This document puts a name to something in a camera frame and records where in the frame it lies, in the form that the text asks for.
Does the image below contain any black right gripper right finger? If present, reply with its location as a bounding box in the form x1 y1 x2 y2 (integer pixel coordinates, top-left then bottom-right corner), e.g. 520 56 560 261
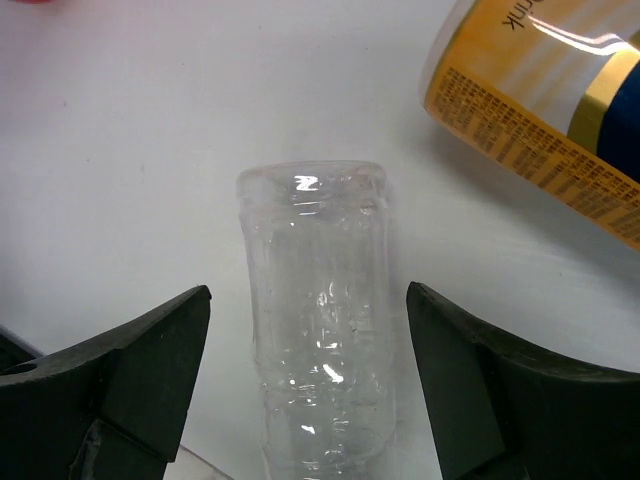
406 282 639 480

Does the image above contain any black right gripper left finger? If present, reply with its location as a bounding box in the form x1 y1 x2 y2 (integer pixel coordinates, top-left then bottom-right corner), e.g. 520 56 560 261
1 286 211 479

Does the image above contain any clear ribbed plastic bottle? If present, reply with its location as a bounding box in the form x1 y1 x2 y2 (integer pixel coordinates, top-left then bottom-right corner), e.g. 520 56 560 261
237 161 396 479

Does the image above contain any yellow blue tea bottle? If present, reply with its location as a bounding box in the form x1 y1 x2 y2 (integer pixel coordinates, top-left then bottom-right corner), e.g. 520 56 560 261
421 1 639 247

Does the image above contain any red plastic mesh basket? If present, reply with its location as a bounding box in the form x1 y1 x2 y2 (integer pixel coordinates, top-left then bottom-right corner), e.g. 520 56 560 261
16 0 55 5

